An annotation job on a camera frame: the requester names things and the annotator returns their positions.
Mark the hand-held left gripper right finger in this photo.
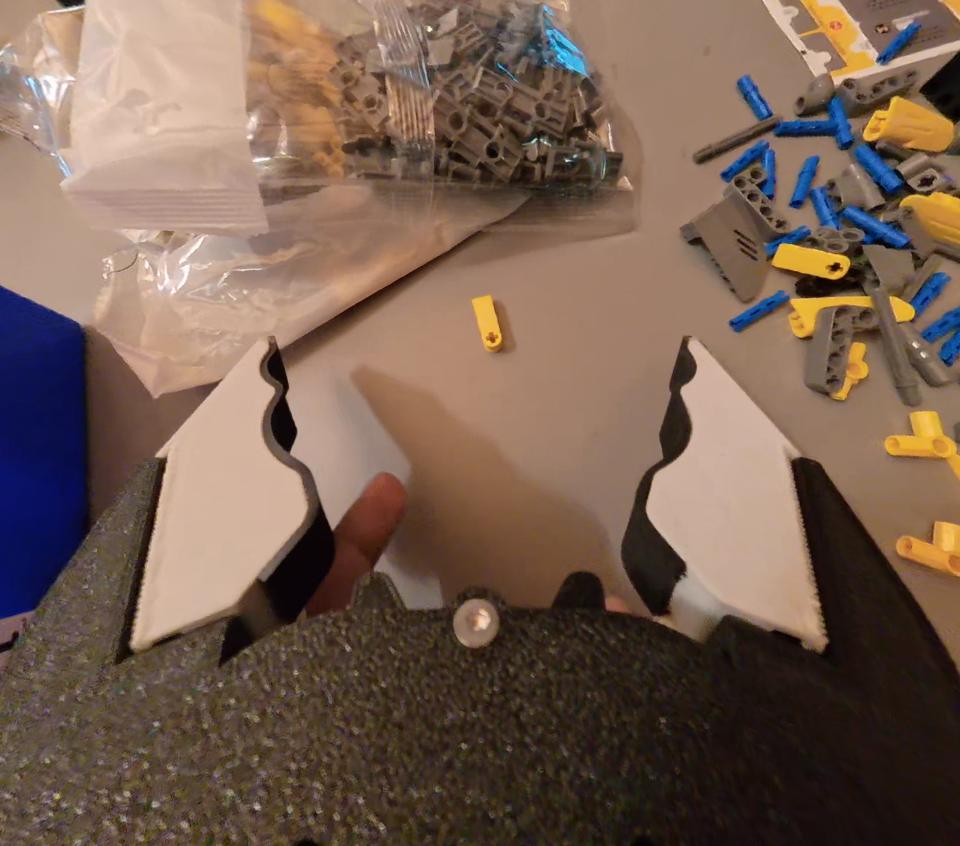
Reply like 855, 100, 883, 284
621, 336, 828, 654

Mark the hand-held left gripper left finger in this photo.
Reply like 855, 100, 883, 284
129, 336, 336, 663

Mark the blue plastic bin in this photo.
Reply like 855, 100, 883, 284
0, 287, 87, 618

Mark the yellow cross-hole connector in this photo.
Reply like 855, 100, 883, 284
471, 295, 505, 354

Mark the clear bag of grey pieces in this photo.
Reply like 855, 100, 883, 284
247, 0, 639, 240

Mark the black perforated block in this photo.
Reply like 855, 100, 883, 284
918, 53, 960, 105

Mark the person's left hand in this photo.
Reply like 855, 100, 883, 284
303, 473, 410, 618

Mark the pile of plastic building pieces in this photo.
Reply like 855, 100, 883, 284
678, 72, 960, 577

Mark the clear bag of mixed pieces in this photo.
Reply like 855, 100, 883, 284
0, 0, 361, 247

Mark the blue pin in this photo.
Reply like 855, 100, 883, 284
876, 20, 924, 66

